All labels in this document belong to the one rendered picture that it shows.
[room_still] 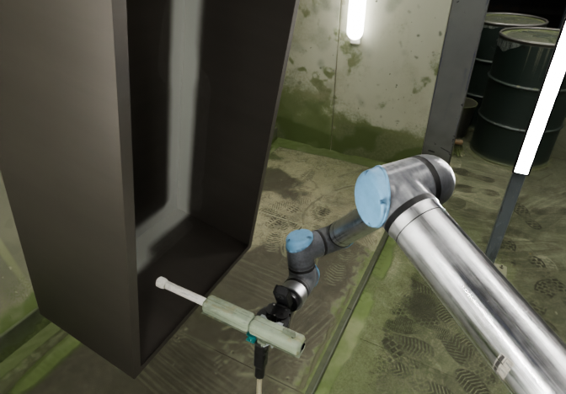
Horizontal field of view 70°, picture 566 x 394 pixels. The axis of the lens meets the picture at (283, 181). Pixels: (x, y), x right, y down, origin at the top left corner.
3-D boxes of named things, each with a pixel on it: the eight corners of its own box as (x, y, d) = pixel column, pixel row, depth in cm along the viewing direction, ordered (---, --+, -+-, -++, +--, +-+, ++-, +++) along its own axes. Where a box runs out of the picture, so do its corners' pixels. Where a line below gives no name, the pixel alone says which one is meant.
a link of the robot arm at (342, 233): (465, 135, 87) (336, 220, 147) (421, 146, 82) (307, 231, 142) (491, 183, 84) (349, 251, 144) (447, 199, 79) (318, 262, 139)
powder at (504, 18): (550, 19, 334) (550, 18, 333) (540, 30, 296) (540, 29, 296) (481, 13, 361) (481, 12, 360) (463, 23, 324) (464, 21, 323)
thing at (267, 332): (300, 386, 117) (307, 330, 106) (293, 400, 113) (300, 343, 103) (168, 321, 135) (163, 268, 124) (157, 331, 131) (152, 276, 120)
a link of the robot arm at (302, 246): (309, 223, 139) (312, 254, 143) (279, 232, 134) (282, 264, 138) (323, 233, 131) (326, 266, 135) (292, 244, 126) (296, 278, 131)
